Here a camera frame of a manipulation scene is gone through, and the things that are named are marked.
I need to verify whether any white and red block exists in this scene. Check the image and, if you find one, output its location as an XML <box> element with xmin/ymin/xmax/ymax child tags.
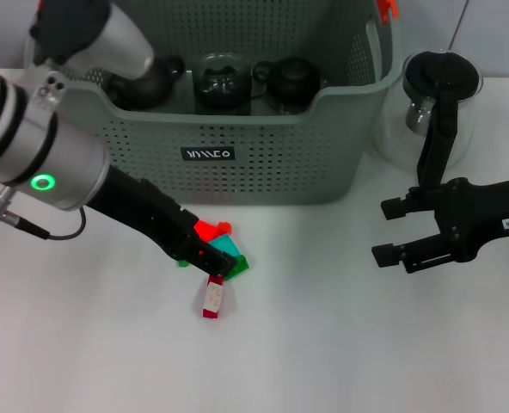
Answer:
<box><xmin>201</xmin><ymin>274</ymin><xmax>226</xmax><ymax>320</ymax></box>

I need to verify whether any black clay teapot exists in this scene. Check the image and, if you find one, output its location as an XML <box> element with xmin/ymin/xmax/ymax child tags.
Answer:
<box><xmin>107</xmin><ymin>55</ymin><xmax>186</xmax><ymax>109</ymax></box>

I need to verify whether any large green toy brick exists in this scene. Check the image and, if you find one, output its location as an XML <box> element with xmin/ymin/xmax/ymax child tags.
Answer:
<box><xmin>224</xmin><ymin>254</ymin><xmax>251</xmax><ymax>281</ymax></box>

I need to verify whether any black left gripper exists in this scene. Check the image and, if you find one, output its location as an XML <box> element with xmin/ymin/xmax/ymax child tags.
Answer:
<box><xmin>86</xmin><ymin>165</ymin><xmax>239</xmax><ymax>277</ymax></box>

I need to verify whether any orange bin latch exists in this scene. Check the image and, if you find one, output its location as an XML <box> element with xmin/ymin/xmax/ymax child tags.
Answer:
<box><xmin>375</xmin><ymin>0</ymin><xmax>400</xmax><ymax>22</ymax></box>

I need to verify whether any grey-green perforated storage bin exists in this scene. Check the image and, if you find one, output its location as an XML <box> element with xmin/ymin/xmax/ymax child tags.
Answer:
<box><xmin>24</xmin><ymin>0</ymin><xmax>404</xmax><ymax>206</ymax></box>

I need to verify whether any teal square toy brick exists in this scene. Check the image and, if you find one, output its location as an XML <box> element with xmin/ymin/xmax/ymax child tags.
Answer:
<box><xmin>210</xmin><ymin>234</ymin><xmax>242</xmax><ymax>259</ymax></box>

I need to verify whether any white toy brick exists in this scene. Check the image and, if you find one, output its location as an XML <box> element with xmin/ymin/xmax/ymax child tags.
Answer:
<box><xmin>205</xmin><ymin>277</ymin><xmax>226</xmax><ymax>314</ymax></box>

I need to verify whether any glass teapot with black handle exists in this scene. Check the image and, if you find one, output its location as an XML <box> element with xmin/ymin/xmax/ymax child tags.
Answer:
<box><xmin>372</xmin><ymin>49</ymin><xmax>484</xmax><ymax>186</ymax></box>

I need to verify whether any large red slope brick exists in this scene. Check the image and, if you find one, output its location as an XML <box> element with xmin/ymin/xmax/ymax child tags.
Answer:
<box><xmin>195</xmin><ymin>219</ymin><xmax>224</xmax><ymax>242</ymax></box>

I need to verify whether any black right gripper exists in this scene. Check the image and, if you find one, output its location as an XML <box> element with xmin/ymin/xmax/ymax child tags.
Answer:
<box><xmin>371</xmin><ymin>175</ymin><xmax>509</xmax><ymax>276</ymax></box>

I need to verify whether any grey left gripper cable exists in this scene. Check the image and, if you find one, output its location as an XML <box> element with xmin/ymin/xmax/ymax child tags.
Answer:
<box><xmin>3</xmin><ymin>206</ymin><xmax>88</xmax><ymax>242</ymax></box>

